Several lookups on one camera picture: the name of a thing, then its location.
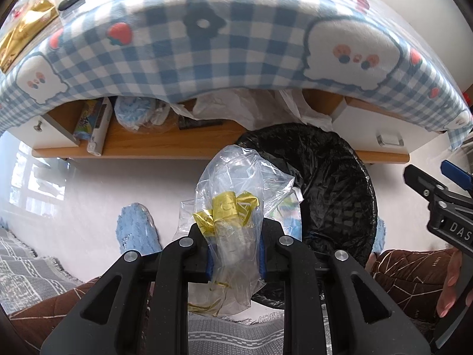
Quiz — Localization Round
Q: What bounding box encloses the wooden table shelf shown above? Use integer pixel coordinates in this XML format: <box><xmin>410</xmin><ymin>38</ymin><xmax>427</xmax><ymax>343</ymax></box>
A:
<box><xmin>33</xmin><ymin>90</ymin><xmax>410</xmax><ymax>164</ymax></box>

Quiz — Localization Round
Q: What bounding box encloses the gold foil bag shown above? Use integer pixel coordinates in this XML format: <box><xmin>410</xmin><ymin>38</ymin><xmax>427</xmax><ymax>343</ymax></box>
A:
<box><xmin>1</xmin><ymin>0</ymin><xmax>59</xmax><ymax>74</ymax></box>

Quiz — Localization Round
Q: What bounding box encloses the clear bag with gold ribbons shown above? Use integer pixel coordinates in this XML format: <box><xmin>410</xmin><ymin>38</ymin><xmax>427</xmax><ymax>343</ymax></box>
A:
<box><xmin>175</xmin><ymin>145</ymin><xmax>302</xmax><ymax>317</ymax></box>

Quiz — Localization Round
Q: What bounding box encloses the grey patterned rug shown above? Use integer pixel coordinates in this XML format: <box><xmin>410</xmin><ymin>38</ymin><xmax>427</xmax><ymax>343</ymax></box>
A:
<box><xmin>0</xmin><ymin>226</ymin><xmax>82</xmax><ymax>315</ymax></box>

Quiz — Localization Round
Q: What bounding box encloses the blue checkered cartoon tablecloth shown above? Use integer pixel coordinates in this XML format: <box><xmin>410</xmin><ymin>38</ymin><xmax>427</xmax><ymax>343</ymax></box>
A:
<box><xmin>1</xmin><ymin>0</ymin><xmax>472</xmax><ymax>148</ymax></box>

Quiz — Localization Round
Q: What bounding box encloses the black lined trash bin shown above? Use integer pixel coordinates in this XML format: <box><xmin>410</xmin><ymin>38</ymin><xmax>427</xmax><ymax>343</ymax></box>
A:
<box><xmin>235</xmin><ymin>123</ymin><xmax>378</xmax><ymax>309</ymax></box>

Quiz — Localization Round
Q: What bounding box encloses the black oval remote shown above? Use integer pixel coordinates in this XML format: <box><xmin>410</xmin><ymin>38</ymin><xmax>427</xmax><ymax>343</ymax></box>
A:
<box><xmin>58</xmin><ymin>0</ymin><xmax>79</xmax><ymax>11</ymax></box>

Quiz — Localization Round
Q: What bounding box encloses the blue fuzzy slipper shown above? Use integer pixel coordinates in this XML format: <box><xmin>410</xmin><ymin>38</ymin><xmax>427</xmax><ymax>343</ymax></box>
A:
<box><xmin>116</xmin><ymin>203</ymin><xmax>163</xmax><ymax>256</ymax></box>

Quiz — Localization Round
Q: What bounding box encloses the person right hand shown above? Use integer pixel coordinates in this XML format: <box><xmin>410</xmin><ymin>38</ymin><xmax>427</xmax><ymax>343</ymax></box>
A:
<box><xmin>436</xmin><ymin>249</ymin><xmax>463</xmax><ymax>318</ymax></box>

